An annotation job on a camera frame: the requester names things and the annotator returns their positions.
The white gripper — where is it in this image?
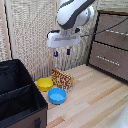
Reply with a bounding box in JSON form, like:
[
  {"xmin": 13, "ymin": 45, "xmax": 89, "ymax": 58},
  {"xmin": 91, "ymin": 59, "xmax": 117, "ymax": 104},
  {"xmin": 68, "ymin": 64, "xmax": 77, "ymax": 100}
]
[{"xmin": 46, "ymin": 28, "xmax": 82, "ymax": 58}]

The yellow red cereal bar box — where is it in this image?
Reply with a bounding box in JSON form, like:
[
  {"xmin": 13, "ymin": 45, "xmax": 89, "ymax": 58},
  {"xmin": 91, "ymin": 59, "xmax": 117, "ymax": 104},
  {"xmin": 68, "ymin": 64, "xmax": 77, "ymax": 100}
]
[{"xmin": 50, "ymin": 67, "xmax": 75, "ymax": 93}]

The yellow plastic bowl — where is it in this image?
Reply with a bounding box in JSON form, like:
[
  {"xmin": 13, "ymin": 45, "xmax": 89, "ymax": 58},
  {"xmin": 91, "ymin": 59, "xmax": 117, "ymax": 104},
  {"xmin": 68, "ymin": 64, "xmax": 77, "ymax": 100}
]
[{"xmin": 36, "ymin": 77, "xmax": 54, "ymax": 93}]

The blue plastic bowl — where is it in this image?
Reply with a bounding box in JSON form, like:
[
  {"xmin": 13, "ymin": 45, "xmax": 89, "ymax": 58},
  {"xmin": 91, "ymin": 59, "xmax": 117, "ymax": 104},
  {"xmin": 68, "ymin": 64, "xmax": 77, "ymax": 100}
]
[{"xmin": 47, "ymin": 87, "xmax": 68, "ymax": 106}]

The brown drawer cabinet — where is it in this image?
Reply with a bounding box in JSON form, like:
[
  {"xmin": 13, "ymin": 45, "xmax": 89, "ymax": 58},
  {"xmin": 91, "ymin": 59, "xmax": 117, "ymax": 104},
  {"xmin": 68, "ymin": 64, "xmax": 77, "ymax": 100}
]
[{"xmin": 86, "ymin": 9, "xmax": 128, "ymax": 84}]

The black fabric storage box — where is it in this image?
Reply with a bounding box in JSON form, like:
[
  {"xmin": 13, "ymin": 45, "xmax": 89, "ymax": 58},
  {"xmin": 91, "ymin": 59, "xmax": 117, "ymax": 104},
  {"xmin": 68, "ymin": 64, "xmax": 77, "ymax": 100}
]
[{"xmin": 0, "ymin": 58, "xmax": 49, "ymax": 128}]

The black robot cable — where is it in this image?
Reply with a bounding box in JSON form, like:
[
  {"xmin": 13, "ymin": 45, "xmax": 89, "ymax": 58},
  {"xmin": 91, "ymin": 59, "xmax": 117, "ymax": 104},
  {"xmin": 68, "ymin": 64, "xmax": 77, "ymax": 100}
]
[{"xmin": 79, "ymin": 17, "xmax": 128, "ymax": 38}]

